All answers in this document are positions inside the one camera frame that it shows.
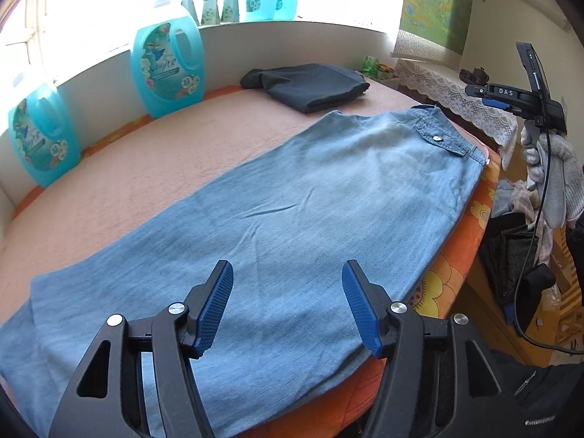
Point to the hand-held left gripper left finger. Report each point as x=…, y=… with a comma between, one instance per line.
x=214, y=310

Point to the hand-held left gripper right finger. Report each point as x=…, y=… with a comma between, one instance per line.
x=360, y=310

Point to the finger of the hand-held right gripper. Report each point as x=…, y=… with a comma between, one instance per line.
x=496, y=103
x=477, y=91

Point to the light blue denim pants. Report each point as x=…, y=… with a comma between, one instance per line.
x=296, y=200

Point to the dark folded pants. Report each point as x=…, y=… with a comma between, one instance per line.
x=310, y=84

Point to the person's right hand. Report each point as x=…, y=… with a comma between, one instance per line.
x=560, y=164

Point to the dark figurine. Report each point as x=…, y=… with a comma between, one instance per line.
x=474, y=75

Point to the white lace table cover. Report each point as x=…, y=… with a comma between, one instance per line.
x=451, y=93

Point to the pile of light clothes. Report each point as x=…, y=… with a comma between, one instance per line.
x=520, y=200

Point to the glass jar with gold lid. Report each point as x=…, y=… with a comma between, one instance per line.
x=385, y=73

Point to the green carton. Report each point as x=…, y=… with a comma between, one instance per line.
x=370, y=66

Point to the black quilted bag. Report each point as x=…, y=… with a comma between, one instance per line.
x=506, y=255

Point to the person's black jacket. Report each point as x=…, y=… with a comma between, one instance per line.
x=538, y=397

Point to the small blue detergent jug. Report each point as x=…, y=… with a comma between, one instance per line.
x=41, y=146

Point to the large blue detergent jug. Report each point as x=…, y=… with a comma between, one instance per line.
x=164, y=73

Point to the detergent refill pouch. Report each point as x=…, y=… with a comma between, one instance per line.
x=190, y=4
x=231, y=4
x=211, y=7

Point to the yellow landscape wall scroll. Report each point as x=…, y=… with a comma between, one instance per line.
x=433, y=9

